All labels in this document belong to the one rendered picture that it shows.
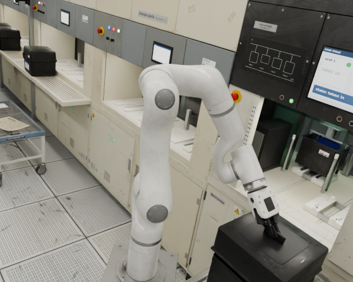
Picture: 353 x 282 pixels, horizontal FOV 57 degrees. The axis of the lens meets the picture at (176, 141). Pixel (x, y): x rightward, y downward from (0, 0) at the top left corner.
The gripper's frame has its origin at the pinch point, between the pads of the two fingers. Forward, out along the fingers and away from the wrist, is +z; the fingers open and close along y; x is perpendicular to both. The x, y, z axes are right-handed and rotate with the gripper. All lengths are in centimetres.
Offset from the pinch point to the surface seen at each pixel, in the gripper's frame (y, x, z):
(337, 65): 39, -27, -49
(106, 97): 42, 155, -126
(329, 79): 39, -22, -46
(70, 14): 35, 158, -211
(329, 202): 73, 19, 6
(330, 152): 91, 16, -18
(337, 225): 59, 11, 15
